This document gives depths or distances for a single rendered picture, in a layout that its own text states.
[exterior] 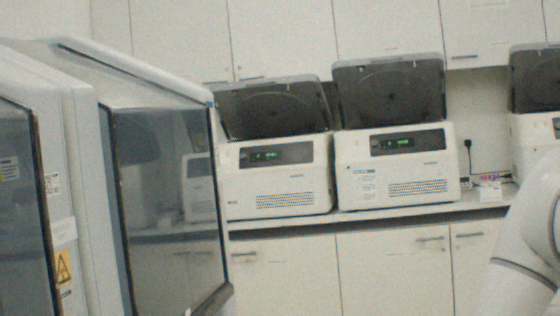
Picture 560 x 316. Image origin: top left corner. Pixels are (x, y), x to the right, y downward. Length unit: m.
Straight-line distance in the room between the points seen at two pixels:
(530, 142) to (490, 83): 0.69
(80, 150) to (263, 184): 2.49
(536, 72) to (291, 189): 1.31
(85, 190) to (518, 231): 0.60
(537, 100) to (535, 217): 3.08
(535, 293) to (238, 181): 2.74
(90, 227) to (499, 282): 0.57
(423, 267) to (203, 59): 1.46
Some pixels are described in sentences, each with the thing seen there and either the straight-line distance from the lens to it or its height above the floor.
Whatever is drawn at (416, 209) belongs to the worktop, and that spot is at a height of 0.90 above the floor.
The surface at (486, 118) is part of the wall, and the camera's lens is 4.15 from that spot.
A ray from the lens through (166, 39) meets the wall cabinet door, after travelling 4.00.
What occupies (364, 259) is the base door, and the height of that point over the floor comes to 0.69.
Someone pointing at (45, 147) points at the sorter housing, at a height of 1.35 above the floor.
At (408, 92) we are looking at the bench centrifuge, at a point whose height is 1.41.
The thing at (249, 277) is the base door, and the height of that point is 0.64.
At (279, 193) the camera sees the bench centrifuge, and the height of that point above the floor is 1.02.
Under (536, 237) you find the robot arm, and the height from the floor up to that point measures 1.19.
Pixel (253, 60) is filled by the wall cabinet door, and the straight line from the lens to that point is 3.88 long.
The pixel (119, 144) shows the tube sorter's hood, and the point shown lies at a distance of 1.26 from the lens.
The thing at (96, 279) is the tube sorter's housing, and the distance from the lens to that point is 1.16.
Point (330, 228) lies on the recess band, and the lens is 3.61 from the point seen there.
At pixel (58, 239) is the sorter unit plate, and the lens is 1.05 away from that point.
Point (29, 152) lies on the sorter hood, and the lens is 0.97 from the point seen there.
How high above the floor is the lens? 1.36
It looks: 3 degrees down
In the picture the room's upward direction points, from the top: 6 degrees counter-clockwise
